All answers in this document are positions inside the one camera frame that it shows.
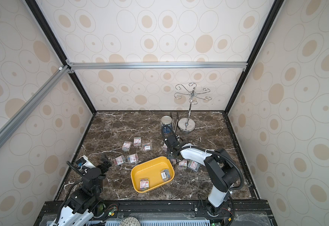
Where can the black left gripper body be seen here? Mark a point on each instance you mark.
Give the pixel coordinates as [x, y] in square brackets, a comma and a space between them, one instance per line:
[103, 168]

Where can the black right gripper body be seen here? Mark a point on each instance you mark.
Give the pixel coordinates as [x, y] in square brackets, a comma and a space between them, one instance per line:
[169, 138]

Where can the barcode side paper clip box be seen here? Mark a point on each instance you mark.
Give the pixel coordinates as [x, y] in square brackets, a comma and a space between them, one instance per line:
[165, 175]

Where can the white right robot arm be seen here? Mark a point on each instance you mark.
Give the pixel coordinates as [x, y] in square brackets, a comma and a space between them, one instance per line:
[224, 174]

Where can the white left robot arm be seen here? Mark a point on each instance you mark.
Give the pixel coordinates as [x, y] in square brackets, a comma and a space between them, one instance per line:
[83, 201]

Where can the metal tongs black tips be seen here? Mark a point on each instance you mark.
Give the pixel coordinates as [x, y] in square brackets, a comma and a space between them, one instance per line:
[175, 118]

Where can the chrome hook stand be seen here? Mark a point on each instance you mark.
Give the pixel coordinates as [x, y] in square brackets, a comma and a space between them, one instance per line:
[187, 125]

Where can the blue labelled tin can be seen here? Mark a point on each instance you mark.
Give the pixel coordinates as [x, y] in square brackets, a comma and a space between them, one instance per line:
[167, 124]

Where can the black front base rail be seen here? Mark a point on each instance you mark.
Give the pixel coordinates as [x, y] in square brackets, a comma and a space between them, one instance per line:
[190, 213]

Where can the aluminium horizontal frame bar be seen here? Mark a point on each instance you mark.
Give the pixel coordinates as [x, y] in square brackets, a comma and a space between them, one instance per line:
[159, 65]

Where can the aluminium diagonal frame bar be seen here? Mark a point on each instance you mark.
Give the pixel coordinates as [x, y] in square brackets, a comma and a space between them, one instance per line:
[16, 121]

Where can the black corner frame post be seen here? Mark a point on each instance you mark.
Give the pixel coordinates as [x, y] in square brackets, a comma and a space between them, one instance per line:
[255, 51]

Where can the black left corner post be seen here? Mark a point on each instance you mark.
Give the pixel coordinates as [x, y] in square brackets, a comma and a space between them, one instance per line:
[45, 27]

